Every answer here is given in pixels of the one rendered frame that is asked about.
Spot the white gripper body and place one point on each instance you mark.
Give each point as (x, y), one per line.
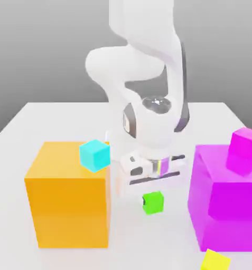
(159, 185)

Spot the small green cube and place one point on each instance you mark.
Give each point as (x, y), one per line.
(153, 203)

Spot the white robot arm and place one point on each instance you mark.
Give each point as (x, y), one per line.
(146, 63)

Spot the small cyan cube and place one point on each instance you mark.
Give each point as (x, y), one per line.
(95, 156)

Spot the small magenta cube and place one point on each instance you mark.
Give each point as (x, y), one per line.
(243, 150)

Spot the small yellow cube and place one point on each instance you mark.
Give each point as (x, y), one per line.
(215, 261)

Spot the large magenta box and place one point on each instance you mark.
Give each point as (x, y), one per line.
(227, 202)

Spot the large orange box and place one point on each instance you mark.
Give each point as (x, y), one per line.
(68, 202)

